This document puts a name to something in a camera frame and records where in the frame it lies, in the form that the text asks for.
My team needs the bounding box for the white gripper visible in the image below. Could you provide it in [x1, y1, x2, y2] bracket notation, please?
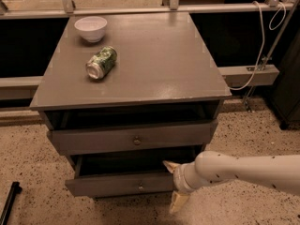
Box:
[163, 160, 201, 214]

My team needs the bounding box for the grey drawer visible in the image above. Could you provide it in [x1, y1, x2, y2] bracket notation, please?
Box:
[48, 119, 218, 156]
[65, 150, 198, 198]

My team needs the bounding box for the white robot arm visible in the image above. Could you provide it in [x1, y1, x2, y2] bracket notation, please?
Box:
[163, 151, 300, 214]

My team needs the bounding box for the grey drawer cabinet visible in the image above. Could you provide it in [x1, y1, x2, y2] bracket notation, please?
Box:
[30, 13, 231, 198]

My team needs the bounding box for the grey top drawer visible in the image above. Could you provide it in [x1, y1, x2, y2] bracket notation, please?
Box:
[48, 119, 218, 156]

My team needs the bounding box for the green soda can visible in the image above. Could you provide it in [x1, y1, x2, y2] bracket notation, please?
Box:
[85, 46, 117, 80]

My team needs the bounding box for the dark cabinet at right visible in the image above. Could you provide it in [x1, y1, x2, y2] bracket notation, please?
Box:
[271, 32, 300, 129]

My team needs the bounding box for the black bar on floor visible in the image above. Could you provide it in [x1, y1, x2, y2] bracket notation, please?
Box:
[0, 182, 23, 225]

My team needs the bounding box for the white ceramic bowl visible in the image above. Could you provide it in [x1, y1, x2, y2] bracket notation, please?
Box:
[74, 16, 108, 42]

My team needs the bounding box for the metal railing frame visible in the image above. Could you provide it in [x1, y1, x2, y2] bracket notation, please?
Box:
[0, 0, 297, 107]

